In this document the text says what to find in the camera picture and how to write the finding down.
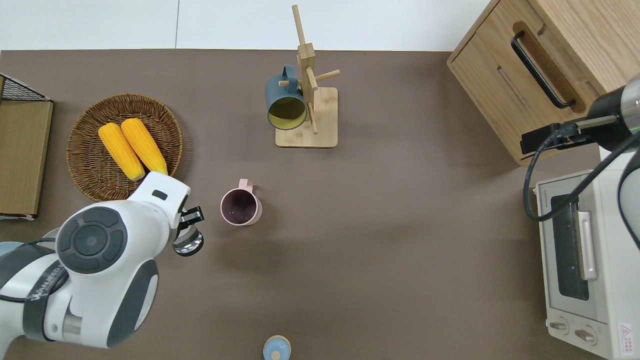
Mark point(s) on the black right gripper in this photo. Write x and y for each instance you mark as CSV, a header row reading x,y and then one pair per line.
x,y
610,137

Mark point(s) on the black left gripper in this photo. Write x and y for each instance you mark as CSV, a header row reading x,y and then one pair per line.
x,y
180,222

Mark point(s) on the pink mug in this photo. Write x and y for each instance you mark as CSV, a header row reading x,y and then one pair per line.
x,y
240,206

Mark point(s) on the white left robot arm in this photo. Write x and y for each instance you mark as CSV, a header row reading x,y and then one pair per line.
x,y
145,220

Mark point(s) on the yellow corn cob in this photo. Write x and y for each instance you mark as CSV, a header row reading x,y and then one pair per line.
x,y
120,150
145,147

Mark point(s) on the wooden cabinet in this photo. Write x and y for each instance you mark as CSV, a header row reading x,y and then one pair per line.
x,y
590,60

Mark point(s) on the round wicker basket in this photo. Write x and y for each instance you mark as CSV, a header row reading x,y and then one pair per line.
x,y
90,150

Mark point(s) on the wooden mug rack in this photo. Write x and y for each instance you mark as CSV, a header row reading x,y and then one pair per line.
x,y
306,136

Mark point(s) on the dark blue mug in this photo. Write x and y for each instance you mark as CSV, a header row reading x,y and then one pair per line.
x,y
286,111

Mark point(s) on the cream toaster oven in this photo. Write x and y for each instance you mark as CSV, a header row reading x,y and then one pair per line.
x,y
610,280

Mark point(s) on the light blue plate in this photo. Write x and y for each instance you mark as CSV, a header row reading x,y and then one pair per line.
x,y
10,249

